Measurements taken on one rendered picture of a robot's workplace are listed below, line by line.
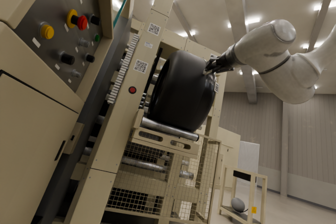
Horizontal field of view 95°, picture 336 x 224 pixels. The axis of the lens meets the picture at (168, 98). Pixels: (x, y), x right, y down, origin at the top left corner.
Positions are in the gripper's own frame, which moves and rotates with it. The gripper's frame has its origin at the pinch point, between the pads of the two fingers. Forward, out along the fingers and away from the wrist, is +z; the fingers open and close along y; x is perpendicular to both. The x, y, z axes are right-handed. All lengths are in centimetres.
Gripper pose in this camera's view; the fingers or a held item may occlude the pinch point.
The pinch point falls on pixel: (207, 70)
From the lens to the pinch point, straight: 84.7
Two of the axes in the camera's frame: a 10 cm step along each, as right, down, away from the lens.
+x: -2.9, 9.4, -1.7
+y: -9.2, -3.3, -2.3
